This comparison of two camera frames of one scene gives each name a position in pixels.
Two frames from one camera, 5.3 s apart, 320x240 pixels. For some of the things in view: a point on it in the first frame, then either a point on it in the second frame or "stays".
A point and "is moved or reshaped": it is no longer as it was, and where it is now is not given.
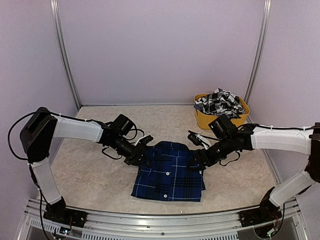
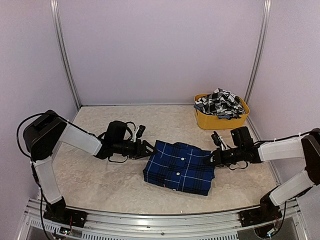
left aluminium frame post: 56,21 stays
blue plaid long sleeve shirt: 170,177 is moved or reshaped
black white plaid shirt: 220,102 stays
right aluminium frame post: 261,56 stays
